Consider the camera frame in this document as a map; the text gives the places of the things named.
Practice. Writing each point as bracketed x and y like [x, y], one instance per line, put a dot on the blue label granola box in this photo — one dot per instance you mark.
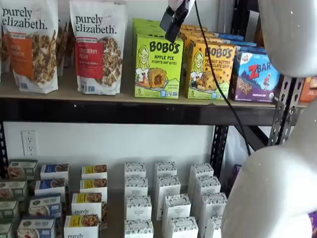
[54, 168]
[44, 204]
[49, 184]
[36, 226]

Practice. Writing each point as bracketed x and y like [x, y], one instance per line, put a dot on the orange label pumpkin granola bag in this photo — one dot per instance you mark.
[32, 62]

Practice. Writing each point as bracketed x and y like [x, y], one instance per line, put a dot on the purely elizabeth granola bag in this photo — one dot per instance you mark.
[3, 57]

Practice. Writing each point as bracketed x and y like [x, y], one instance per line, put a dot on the red label cranberry granola bag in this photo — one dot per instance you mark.
[99, 62]

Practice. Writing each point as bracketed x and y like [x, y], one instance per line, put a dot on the yellow Bobo's peanut butter box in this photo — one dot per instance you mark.
[198, 74]
[193, 33]
[195, 39]
[190, 27]

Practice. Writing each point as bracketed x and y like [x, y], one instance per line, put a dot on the purple cardboard box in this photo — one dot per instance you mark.
[237, 171]
[314, 225]

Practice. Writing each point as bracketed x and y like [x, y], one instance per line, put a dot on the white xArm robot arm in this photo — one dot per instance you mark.
[272, 186]

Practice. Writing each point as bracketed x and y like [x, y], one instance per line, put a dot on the green label granola box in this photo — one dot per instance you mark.
[5, 230]
[13, 189]
[22, 168]
[8, 209]

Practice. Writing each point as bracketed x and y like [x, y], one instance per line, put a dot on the yellow label granola box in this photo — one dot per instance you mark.
[86, 203]
[81, 225]
[92, 184]
[94, 169]

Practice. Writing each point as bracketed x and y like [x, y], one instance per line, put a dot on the blue purple Zbar box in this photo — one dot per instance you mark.
[245, 44]
[252, 84]
[250, 49]
[230, 37]

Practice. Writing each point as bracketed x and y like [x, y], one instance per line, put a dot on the white plastic sheet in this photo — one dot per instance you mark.
[235, 148]

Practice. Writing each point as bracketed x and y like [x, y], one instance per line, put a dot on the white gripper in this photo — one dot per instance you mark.
[183, 5]

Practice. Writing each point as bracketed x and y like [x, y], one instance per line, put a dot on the orange cardboard box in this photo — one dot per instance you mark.
[309, 91]

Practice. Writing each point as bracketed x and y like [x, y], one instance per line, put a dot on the white patterned pantry box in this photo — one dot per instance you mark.
[138, 229]
[214, 228]
[207, 186]
[183, 228]
[135, 169]
[136, 186]
[176, 207]
[165, 168]
[138, 208]
[213, 205]
[201, 169]
[168, 186]

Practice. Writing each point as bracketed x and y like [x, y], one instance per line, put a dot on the white wall power outlet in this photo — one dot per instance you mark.
[29, 143]

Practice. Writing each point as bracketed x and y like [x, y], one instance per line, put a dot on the black metal shelving rack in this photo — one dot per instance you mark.
[123, 111]

